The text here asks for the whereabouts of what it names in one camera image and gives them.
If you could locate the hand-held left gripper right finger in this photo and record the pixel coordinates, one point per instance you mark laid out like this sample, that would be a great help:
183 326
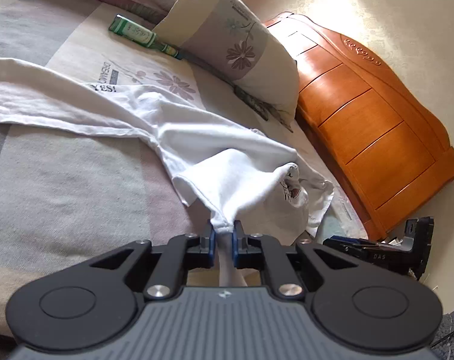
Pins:
234 249

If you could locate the white long-sleeved printed shirt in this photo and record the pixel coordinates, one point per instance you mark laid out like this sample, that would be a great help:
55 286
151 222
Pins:
230 150

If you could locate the green glass bottle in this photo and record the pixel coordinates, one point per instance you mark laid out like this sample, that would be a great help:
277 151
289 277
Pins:
133 32

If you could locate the floral patchwork pillow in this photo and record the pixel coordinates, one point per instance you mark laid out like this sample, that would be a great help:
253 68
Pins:
219 33

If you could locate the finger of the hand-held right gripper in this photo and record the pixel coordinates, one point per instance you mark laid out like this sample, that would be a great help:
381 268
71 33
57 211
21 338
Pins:
347 245

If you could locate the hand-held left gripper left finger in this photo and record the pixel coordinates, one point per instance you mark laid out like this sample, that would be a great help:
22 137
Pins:
211 247

